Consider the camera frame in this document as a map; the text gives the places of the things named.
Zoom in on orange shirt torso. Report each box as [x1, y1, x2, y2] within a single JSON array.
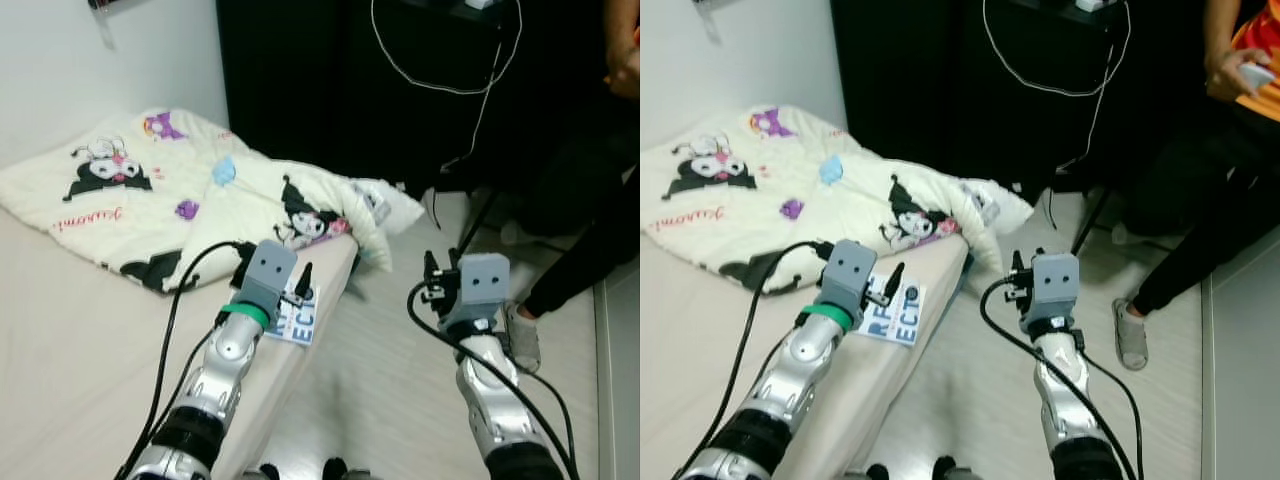
[[1232, 0, 1280, 123]]

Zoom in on black metal chair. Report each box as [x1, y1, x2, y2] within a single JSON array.
[[1070, 185, 1116, 256], [450, 185, 501, 263]]

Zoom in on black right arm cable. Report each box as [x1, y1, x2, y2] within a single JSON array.
[[978, 275, 1146, 480], [407, 280, 581, 480]]

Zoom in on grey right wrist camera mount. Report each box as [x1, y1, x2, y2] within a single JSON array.
[[455, 253, 511, 326], [1030, 252, 1081, 323]]

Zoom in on bed with cream sheet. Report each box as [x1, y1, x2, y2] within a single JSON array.
[[0, 205, 361, 480], [640, 205, 971, 480]]

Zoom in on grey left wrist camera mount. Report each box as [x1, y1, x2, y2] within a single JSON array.
[[240, 240, 299, 316], [820, 238, 879, 319]]

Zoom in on white book blue lettering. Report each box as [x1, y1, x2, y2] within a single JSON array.
[[858, 272, 926, 348], [262, 280, 319, 348]]

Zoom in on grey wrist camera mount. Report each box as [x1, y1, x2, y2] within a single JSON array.
[[240, 240, 299, 316], [455, 253, 511, 326], [820, 238, 879, 319], [1030, 252, 1081, 323]]

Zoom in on white charging cable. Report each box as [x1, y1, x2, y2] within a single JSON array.
[[982, 0, 1133, 176], [370, 0, 523, 171]]

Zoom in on grey slipper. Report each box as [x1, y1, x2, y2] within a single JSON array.
[[503, 300, 544, 374], [1112, 297, 1151, 372]]

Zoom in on cream cartoon print blanket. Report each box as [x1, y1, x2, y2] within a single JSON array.
[[0, 108, 426, 294], [640, 105, 1034, 296]]

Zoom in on person bare hand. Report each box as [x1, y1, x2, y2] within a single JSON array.
[[1205, 44, 1273, 100], [605, 42, 641, 101]]

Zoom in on white phone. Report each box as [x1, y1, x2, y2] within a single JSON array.
[[1238, 62, 1280, 94]]

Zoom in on person black trousered legs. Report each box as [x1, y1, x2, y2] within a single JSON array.
[[1120, 95, 1280, 317], [500, 90, 641, 321]]

